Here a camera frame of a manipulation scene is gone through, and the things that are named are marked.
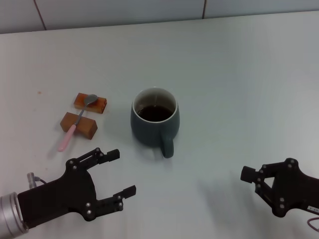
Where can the grey ceramic cup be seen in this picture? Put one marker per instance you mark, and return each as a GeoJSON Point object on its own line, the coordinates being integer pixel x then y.
{"type": "Point", "coordinates": [149, 134]}

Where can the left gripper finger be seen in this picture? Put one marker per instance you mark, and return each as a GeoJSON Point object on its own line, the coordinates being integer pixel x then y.
{"type": "Point", "coordinates": [128, 192]}
{"type": "Point", "coordinates": [112, 155]}

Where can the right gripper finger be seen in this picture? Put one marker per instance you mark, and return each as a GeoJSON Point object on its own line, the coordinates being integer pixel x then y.
{"type": "Point", "coordinates": [249, 178]}
{"type": "Point", "coordinates": [249, 171]}

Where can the flat rectangular wooden block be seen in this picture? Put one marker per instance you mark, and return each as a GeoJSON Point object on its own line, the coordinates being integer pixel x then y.
{"type": "Point", "coordinates": [99, 104]}

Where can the arched wooden block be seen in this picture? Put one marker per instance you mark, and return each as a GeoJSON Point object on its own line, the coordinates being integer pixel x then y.
{"type": "Point", "coordinates": [84, 127]}

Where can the dark coffee liquid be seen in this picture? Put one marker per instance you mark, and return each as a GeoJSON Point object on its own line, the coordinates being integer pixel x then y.
{"type": "Point", "coordinates": [154, 113]}

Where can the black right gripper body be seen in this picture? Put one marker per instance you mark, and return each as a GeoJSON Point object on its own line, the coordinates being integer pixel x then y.
{"type": "Point", "coordinates": [299, 191]}

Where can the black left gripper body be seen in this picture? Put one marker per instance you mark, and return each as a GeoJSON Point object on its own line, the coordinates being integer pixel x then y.
{"type": "Point", "coordinates": [57, 196]}

